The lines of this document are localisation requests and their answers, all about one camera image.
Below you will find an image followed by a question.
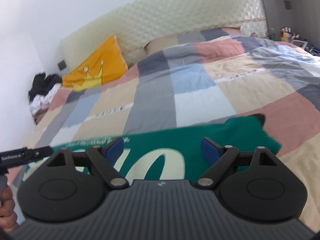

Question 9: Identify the cream quilted headboard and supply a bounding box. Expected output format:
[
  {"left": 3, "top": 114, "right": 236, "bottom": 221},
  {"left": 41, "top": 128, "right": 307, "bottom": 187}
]
[{"left": 60, "top": 0, "right": 268, "bottom": 68}]

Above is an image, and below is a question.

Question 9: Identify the yellow crown pillow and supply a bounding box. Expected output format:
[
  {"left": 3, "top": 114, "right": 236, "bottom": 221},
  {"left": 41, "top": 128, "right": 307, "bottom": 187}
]
[{"left": 62, "top": 35, "right": 129, "bottom": 92}]

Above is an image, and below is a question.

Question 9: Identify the white clothes pile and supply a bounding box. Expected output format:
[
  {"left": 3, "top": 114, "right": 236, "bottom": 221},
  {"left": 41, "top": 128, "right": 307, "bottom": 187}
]
[{"left": 29, "top": 83, "right": 62, "bottom": 116}]

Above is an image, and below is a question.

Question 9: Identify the cluster of cosmetic bottles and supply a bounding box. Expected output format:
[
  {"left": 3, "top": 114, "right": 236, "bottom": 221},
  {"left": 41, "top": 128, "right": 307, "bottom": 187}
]
[{"left": 285, "top": 27, "right": 300, "bottom": 43}]

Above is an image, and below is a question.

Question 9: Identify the green hoodie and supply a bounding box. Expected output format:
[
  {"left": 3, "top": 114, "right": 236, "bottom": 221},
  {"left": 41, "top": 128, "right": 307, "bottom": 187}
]
[{"left": 24, "top": 114, "right": 282, "bottom": 183}]

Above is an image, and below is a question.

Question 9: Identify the white tablet device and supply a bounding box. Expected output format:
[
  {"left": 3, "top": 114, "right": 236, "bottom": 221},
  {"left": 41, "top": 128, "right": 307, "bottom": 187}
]
[{"left": 294, "top": 39, "right": 308, "bottom": 50}]

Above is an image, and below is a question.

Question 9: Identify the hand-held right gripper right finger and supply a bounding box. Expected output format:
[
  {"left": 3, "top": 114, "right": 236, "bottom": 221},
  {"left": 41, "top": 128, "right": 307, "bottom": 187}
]
[{"left": 195, "top": 137, "right": 278, "bottom": 189}]

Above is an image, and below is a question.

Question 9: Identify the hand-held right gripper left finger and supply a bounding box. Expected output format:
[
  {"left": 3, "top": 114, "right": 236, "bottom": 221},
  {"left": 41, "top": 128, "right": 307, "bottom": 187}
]
[{"left": 46, "top": 137, "right": 130, "bottom": 189}]

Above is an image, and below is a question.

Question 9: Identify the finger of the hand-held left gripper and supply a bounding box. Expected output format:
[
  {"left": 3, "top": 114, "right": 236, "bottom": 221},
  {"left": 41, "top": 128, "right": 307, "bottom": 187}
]
[{"left": 24, "top": 146, "right": 54, "bottom": 161}]

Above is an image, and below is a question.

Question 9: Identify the blue tray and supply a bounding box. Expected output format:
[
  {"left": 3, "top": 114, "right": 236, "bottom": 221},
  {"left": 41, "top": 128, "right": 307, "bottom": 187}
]
[{"left": 305, "top": 42, "right": 320, "bottom": 57}]

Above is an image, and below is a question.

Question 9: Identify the patchwork pillow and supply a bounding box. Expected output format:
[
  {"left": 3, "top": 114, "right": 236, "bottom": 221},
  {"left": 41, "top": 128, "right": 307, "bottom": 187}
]
[{"left": 144, "top": 26, "right": 243, "bottom": 56}]

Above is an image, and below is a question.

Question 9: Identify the wooden nightstand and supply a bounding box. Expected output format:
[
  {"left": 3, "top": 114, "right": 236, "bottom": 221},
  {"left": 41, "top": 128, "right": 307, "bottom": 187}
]
[{"left": 33, "top": 107, "right": 51, "bottom": 126}]

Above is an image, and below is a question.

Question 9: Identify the patchwork quilt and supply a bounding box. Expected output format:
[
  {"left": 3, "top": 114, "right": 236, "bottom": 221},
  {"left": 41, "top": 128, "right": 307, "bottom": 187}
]
[{"left": 10, "top": 32, "right": 320, "bottom": 228}]

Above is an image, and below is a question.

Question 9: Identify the grey wardrobe cabinet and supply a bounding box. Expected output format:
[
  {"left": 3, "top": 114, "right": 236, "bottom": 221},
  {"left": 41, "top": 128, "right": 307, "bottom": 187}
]
[{"left": 257, "top": 0, "right": 320, "bottom": 46}]

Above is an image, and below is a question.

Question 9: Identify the black clothes pile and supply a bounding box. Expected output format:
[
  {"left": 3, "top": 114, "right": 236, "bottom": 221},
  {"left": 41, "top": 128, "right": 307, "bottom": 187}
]
[{"left": 28, "top": 72, "right": 63, "bottom": 97}]

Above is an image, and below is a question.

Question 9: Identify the person's left hand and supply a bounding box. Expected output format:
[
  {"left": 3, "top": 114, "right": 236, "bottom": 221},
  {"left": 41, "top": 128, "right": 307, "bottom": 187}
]
[{"left": 0, "top": 187, "right": 18, "bottom": 232}]

